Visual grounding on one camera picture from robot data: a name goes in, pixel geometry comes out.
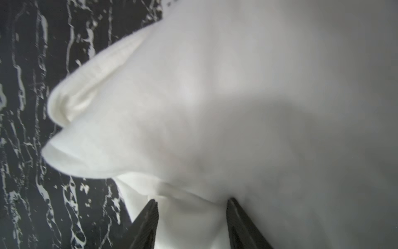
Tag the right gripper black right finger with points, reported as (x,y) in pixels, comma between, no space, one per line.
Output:
(243,233)

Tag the white printed t-shirt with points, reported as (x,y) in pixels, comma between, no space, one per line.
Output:
(291,107)

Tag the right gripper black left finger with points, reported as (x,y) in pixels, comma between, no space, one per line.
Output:
(141,234)

